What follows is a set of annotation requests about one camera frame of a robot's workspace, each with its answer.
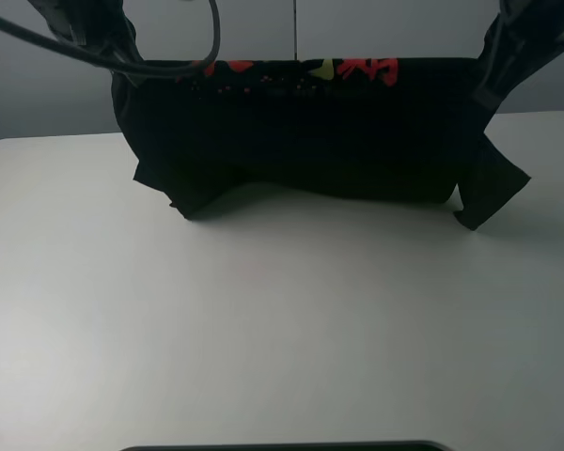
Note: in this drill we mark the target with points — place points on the black printed t-shirt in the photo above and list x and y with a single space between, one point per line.
401 130

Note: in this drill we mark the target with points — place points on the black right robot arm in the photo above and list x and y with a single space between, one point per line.
524 37

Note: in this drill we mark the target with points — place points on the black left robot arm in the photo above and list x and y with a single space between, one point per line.
97 26

